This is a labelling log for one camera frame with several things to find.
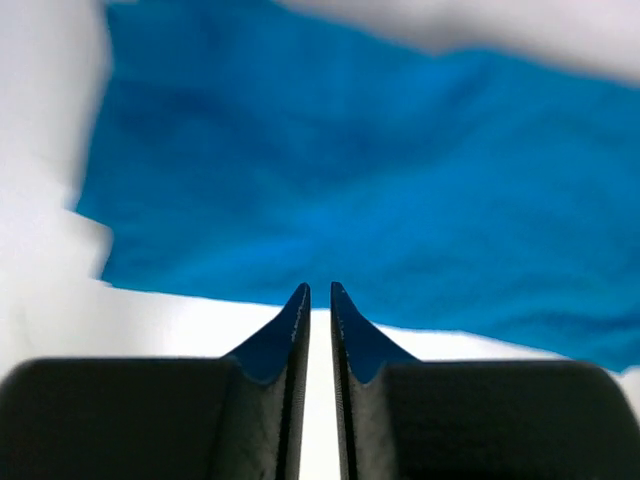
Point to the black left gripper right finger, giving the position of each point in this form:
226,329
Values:
403,418

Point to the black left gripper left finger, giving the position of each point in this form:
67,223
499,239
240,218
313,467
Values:
239,416

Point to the blue t shirt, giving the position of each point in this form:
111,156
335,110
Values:
241,149

